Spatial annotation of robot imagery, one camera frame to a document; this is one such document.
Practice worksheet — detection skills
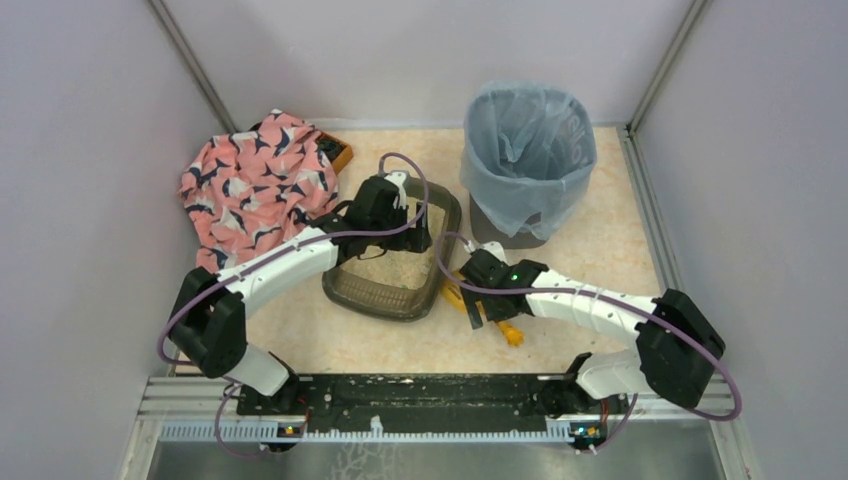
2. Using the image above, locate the yellow litter scoop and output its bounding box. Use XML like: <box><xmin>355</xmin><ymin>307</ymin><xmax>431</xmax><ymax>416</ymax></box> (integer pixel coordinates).
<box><xmin>440</xmin><ymin>280</ymin><xmax>524</xmax><ymax>347</ymax></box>

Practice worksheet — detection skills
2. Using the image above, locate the dark translucent litter box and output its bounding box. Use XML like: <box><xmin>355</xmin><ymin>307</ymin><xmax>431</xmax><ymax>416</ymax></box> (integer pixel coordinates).
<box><xmin>321</xmin><ymin>182</ymin><xmax>461</xmax><ymax>322</ymax></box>

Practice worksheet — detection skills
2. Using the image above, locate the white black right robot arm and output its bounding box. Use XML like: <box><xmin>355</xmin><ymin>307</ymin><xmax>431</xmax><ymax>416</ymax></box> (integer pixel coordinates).
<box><xmin>459</xmin><ymin>249</ymin><xmax>725</xmax><ymax>409</ymax></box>

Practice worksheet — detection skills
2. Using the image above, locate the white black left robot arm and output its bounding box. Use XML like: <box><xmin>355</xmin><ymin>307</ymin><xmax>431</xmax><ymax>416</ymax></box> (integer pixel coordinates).
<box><xmin>160</xmin><ymin>171</ymin><xmax>432</xmax><ymax>397</ymax></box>

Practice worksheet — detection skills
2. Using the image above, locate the beige cat litter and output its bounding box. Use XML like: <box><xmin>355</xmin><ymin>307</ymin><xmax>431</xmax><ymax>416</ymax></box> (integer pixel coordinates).
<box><xmin>341</xmin><ymin>205</ymin><xmax>445</xmax><ymax>290</ymax></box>

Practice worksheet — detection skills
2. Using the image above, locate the orange box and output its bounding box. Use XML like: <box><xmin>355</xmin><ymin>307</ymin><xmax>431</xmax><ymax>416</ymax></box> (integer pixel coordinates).
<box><xmin>317</xmin><ymin>132</ymin><xmax>354</xmax><ymax>174</ymax></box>

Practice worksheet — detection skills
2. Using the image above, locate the grey ribbed trash bin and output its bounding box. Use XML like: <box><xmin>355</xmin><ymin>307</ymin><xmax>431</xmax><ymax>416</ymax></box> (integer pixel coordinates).
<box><xmin>468</xmin><ymin>193</ymin><xmax>550</xmax><ymax>251</ymax></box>

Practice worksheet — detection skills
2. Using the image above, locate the light blue bin liner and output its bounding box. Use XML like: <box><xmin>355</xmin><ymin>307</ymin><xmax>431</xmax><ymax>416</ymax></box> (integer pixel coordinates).
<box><xmin>460</xmin><ymin>82</ymin><xmax>598</xmax><ymax>249</ymax></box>

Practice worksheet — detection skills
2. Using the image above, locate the pink patterned cloth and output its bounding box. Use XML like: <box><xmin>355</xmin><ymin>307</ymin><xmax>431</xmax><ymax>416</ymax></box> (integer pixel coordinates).
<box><xmin>177</xmin><ymin>110</ymin><xmax>338</xmax><ymax>273</ymax></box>

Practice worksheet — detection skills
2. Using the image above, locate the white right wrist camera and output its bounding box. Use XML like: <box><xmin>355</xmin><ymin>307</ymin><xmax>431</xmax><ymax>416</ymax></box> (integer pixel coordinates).
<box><xmin>464</xmin><ymin>241</ymin><xmax>507</xmax><ymax>263</ymax></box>

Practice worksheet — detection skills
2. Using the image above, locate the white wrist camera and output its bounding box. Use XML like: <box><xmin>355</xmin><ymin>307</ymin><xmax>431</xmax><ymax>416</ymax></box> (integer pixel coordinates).
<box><xmin>464</xmin><ymin>241</ymin><xmax>507</xmax><ymax>263</ymax></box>
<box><xmin>383</xmin><ymin>170</ymin><xmax>409</xmax><ymax>210</ymax></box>

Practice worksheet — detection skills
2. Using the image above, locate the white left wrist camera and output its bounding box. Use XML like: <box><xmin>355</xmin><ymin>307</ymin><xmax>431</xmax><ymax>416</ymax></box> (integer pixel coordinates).
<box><xmin>383</xmin><ymin>170</ymin><xmax>409</xmax><ymax>210</ymax></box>

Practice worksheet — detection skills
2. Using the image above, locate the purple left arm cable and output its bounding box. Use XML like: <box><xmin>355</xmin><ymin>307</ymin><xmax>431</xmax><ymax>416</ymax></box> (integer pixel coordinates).
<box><xmin>156</xmin><ymin>152</ymin><xmax>431</xmax><ymax>461</ymax></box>

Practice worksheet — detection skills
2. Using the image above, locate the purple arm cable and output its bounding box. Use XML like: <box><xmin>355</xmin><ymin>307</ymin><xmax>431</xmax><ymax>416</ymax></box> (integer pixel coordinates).
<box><xmin>433</xmin><ymin>231</ymin><xmax>743</xmax><ymax>455</ymax></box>
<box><xmin>156</xmin><ymin>152</ymin><xmax>431</xmax><ymax>461</ymax></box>

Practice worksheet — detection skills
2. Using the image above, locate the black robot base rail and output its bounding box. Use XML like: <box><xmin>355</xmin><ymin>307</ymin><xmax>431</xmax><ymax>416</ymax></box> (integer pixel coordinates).
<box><xmin>236</xmin><ymin>374</ymin><xmax>629</xmax><ymax>443</ymax></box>

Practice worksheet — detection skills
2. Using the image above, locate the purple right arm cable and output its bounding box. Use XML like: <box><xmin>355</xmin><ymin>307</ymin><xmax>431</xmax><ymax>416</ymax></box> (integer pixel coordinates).
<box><xmin>433</xmin><ymin>231</ymin><xmax>743</xmax><ymax>455</ymax></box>

